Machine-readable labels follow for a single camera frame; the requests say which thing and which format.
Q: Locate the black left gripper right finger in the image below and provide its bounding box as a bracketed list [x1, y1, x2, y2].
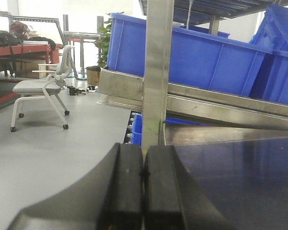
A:
[144, 146, 233, 230]

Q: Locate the red metal workbench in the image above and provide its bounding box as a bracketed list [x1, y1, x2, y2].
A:
[0, 44, 62, 117]

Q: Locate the cardboard box on floor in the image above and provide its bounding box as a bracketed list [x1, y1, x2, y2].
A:
[86, 66, 101, 86]

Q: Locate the green potted plant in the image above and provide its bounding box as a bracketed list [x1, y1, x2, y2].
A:
[94, 13, 113, 68]

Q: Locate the black bag on workbench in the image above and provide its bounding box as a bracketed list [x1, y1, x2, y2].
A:
[0, 30, 22, 47]

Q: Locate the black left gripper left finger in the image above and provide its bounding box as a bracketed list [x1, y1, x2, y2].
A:
[8, 143, 143, 230]

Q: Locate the blue plastic bin left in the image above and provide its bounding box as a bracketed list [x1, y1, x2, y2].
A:
[107, 13, 272, 96]

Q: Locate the blue plastic bin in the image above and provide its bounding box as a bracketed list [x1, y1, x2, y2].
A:
[107, 13, 272, 96]
[250, 5, 288, 105]

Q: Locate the stainless steel shelf rack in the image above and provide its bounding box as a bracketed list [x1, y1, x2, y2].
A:
[98, 0, 288, 147]

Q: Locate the small blue bin lower shelf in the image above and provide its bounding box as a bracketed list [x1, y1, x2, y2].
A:
[131, 114, 143, 145]

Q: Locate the blue plastic bin right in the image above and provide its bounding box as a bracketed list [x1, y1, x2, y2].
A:
[250, 5, 288, 105]

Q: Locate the grey office chair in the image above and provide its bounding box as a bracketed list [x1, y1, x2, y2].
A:
[10, 45, 74, 132]

